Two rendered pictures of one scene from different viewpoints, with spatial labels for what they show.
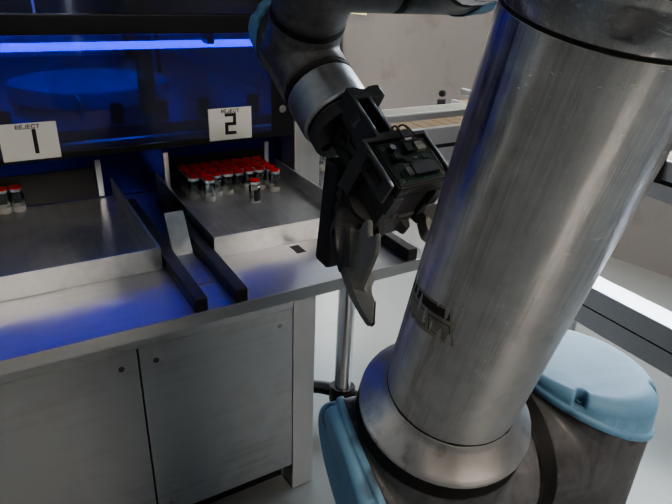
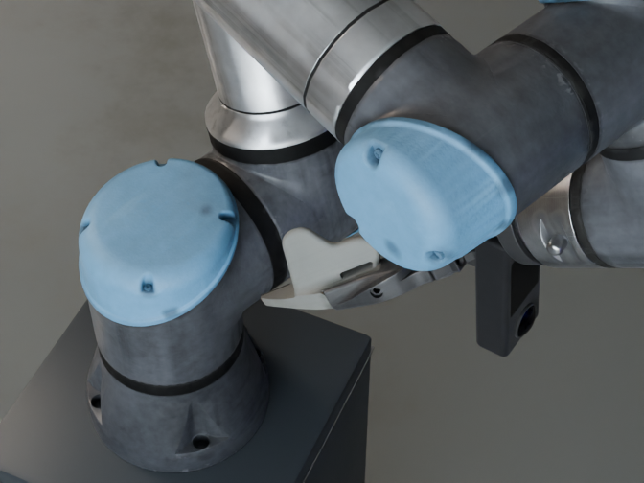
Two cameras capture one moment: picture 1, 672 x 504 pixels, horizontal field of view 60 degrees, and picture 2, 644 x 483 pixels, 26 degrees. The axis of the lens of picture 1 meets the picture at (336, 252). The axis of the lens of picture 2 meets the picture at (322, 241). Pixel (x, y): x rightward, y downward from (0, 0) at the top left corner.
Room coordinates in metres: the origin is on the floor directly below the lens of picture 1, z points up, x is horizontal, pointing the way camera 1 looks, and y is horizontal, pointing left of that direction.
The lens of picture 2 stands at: (1.03, -0.32, 1.77)
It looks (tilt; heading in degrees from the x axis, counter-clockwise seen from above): 50 degrees down; 159
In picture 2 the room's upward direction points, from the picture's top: straight up
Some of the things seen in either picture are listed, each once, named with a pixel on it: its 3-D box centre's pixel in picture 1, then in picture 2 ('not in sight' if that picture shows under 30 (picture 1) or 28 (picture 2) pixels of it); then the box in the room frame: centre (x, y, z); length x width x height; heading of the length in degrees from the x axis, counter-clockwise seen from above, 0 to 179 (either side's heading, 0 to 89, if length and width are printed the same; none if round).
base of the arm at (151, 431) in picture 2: not in sight; (174, 360); (0.38, -0.20, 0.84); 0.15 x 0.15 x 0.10
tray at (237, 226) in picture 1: (250, 199); not in sight; (1.01, 0.16, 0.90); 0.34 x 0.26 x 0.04; 31
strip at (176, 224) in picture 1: (187, 245); not in sight; (0.77, 0.22, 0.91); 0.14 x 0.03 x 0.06; 30
